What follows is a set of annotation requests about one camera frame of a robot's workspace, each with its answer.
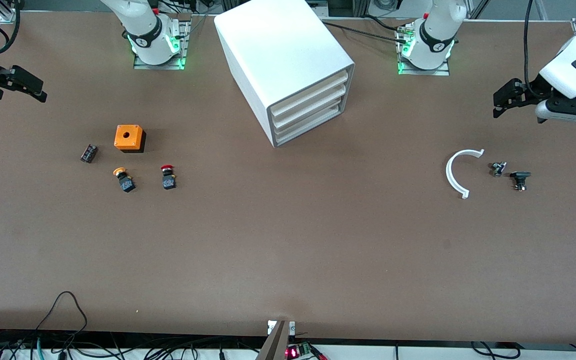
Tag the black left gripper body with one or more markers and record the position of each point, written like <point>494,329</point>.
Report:
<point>529,90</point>

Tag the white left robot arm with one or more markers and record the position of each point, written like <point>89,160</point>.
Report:
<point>435,45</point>

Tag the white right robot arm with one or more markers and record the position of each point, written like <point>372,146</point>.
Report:
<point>150,30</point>

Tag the black flat push button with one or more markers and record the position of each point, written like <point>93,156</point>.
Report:
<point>520,176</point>

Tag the yellow mushroom push button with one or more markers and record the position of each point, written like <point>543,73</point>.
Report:
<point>126,184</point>

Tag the red mushroom push button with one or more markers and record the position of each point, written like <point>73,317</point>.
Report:
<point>168,181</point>

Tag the small black terminal block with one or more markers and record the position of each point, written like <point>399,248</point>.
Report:
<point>88,153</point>

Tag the white curved plastic arc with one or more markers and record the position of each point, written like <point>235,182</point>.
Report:
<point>448,174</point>

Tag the orange box with hole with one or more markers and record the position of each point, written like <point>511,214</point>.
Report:
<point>128,136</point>

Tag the circuit board with red light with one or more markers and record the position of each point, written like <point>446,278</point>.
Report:
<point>298,351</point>

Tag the small grey knob switch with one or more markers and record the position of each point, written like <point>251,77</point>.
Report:
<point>497,169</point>

